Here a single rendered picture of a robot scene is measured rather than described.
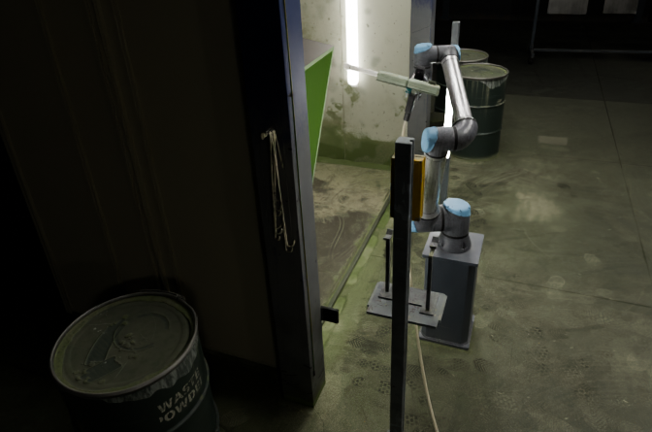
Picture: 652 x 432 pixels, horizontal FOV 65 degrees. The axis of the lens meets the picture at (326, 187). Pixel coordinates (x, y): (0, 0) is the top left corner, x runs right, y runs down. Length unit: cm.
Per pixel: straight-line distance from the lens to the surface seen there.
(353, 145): 526
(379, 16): 482
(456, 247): 296
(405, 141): 180
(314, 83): 337
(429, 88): 254
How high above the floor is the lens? 235
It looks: 28 degrees down
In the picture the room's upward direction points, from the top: 3 degrees counter-clockwise
